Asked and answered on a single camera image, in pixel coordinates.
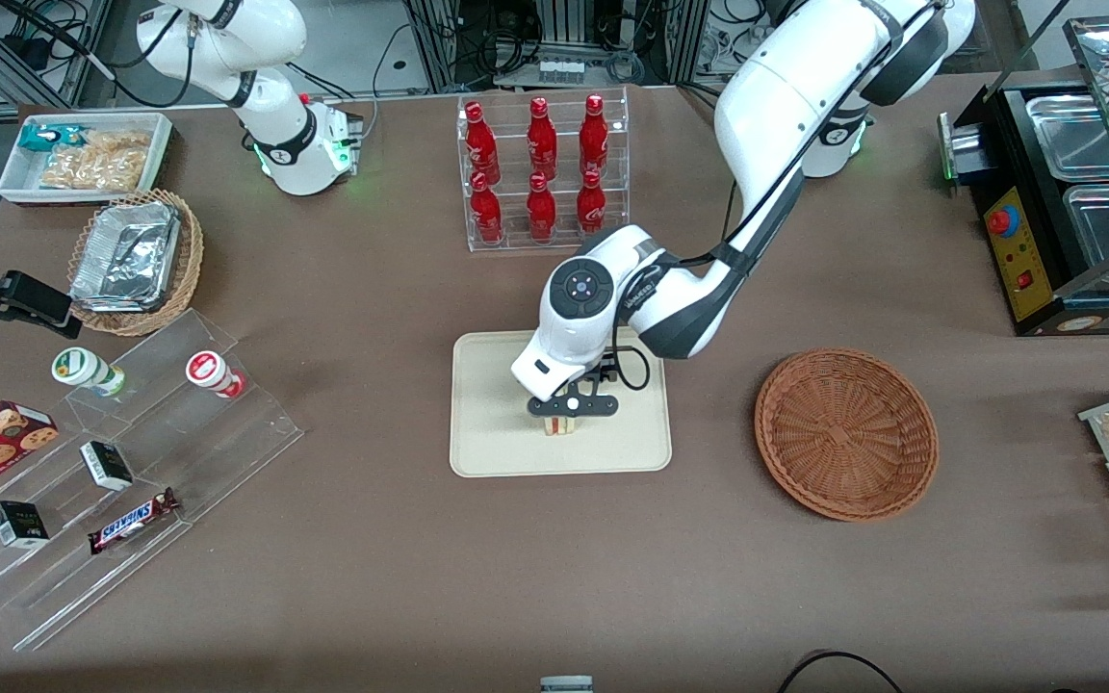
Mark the small light wicker basket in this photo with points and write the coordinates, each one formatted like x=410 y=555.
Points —
x=189 y=250

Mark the clear acrylic bottle rack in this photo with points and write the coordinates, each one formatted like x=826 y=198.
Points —
x=516 y=164

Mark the green lid yogurt cup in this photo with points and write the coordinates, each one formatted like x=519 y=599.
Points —
x=81 y=368

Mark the red lid yogurt cup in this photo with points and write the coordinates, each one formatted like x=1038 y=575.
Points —
x=208 y=371

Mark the round brown wicker basket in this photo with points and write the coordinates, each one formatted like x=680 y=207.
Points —
x=843 y=433

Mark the white plastic snack bin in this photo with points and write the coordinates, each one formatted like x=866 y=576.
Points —
x=15 y=178

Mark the red cola bottle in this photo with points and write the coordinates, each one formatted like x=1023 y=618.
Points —
x=591 y=207
x=486 y=212
x=482 y=144
x=542 y=140
x=594 y=140
x=541 y=210

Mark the clear acrylic stepped display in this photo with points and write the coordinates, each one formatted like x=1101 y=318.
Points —
x=227 y=443

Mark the red rocker power switch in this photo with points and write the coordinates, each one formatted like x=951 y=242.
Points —
x=1026 y=280

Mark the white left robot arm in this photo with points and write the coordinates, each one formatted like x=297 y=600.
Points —
x=776 y=96

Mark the beige rectangular tray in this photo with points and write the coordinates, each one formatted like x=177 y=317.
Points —
x=487 y=433

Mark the red emergency stop button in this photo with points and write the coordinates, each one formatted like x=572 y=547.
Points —
x=1003 y=221

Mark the small grey device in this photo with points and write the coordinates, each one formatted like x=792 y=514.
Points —
x=566 y=684

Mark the clear bag of chips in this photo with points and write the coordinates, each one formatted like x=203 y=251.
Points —
x=97 y=164

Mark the black food warmer appliance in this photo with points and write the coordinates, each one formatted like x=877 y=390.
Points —
x=1045 y=241

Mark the aluminium foil container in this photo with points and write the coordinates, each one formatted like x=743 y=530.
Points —
x=126 y=255

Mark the sandwich with tomato and lettuce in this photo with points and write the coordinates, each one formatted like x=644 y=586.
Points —
x=561 y=425

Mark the grey power strip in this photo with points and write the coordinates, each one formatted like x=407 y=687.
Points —
x=559 y=70

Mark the small black box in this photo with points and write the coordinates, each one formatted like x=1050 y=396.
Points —
x=107 y=466
x=18 y=525

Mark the teal snack packet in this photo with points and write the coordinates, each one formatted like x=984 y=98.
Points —
x=44 y=137

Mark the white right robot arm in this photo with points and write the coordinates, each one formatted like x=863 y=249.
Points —
x=275 y=106

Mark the snickers chocolate bar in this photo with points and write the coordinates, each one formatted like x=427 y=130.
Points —
x=131 y=521

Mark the aluminium frame structure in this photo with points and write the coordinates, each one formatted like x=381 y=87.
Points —
x=680 y=38

